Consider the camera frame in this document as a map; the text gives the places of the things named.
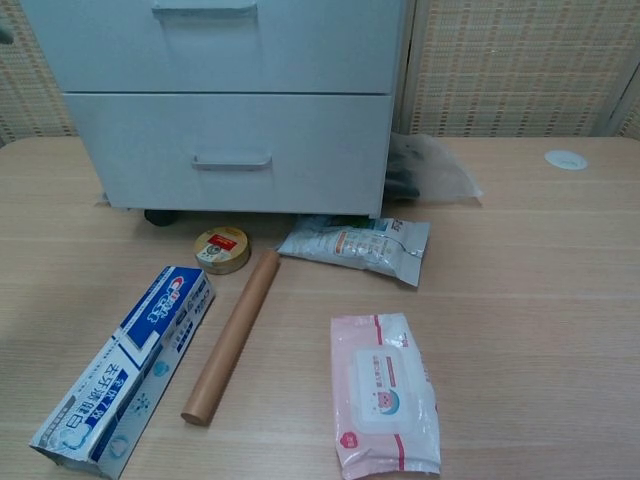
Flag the clear plastic bag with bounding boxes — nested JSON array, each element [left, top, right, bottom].
[[383, 131, 486, 206]]

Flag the grey foil snack pouch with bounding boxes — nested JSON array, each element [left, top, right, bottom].
[[275, 214, 433, 288]]

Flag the black caster wheel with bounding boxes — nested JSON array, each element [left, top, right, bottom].
[[144, 209, 180, 229]]

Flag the silver bar drawer handle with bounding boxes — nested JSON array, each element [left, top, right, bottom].
[[190, 153, 274, 172], [151, 0, 260, 22]]

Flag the bamboo folding screen panel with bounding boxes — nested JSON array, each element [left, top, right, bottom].
[[607, 0, 640, 140], [402, 0, 633, 140], [0, 0, 77, 147]]

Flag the black parts inside bag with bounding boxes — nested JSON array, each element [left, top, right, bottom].
[[384, 133, 427, 202]]

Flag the round gold tin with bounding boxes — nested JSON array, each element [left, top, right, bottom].
[[194, 225, 253, 276]]

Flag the wooden rolling pin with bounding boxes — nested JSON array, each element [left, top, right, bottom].
[[180, 249, 282, 429]]

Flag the blue white toothpaste box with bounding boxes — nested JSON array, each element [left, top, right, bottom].
[[28, 265, 218, 480]]

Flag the white cabinet body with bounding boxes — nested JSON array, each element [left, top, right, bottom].
[[19, 0, 419, 220]]

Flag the white table cable grommet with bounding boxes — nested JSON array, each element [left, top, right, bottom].
[[543, 148, 589, 172]]

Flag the pink wet wipes pack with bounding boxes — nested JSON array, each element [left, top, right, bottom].
[[329, 312, 443, 480]]

